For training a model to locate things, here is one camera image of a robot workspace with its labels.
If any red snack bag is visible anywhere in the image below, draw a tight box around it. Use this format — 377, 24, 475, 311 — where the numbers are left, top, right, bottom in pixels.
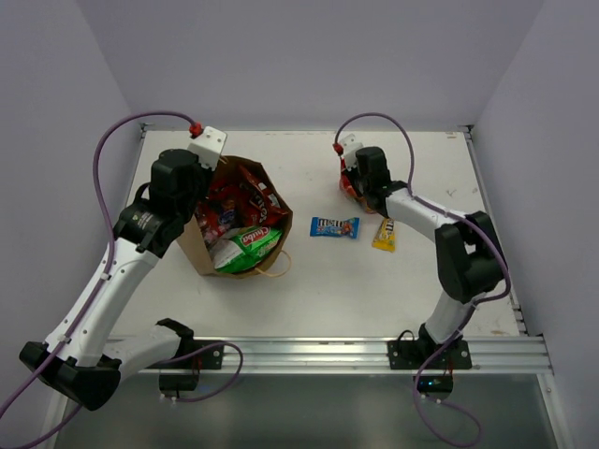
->
339, 158, 376, 214

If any brown paper bag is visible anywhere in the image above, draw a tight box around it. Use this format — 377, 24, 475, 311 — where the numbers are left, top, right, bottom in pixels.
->
177, 156, 293, 279

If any yellow M&M's packet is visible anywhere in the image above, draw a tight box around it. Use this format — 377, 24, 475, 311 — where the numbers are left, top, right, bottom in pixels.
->
372, 218, 396, 253

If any blue M&M's packet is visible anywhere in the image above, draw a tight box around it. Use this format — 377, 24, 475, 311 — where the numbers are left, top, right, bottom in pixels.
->
310, 217, 360, 239

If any green Chuba cassava bag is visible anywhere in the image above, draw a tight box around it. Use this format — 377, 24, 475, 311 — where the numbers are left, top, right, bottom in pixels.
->
209, 225, 283, 274

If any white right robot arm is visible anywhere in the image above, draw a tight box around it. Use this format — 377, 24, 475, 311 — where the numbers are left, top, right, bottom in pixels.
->
343, 145, 509, 368

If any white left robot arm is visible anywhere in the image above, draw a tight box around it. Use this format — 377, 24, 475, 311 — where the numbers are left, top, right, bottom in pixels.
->
19, 148, 221, 411

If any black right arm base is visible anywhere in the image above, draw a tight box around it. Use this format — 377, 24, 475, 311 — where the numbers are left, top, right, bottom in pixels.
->
386, 326, 474, 401

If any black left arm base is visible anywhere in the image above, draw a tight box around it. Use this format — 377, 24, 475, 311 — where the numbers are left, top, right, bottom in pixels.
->
148, 339, 225, 398

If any red candy assortment bag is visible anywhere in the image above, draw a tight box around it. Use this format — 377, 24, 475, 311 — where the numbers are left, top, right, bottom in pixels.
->
195, 183, 243, 248

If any red Doritos bag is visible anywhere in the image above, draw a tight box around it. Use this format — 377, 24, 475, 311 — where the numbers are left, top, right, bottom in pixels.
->
238, 166, 289, 226

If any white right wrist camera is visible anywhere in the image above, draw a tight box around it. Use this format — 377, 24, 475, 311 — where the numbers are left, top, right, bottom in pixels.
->
332, 134, 363, 158

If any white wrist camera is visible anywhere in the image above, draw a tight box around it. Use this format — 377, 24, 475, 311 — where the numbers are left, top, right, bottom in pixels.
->
186, 126, 227, 171
332, 134, 363, 158

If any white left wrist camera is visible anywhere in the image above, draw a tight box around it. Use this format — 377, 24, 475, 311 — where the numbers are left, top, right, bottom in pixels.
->
186, 126, 227, 171

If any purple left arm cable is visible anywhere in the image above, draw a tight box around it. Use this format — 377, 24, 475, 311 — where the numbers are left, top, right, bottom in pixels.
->
0, 110, 244, 445

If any aluminium front mounting rail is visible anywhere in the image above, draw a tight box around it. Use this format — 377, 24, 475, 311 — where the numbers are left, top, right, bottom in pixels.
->
105, 334, 556, 375

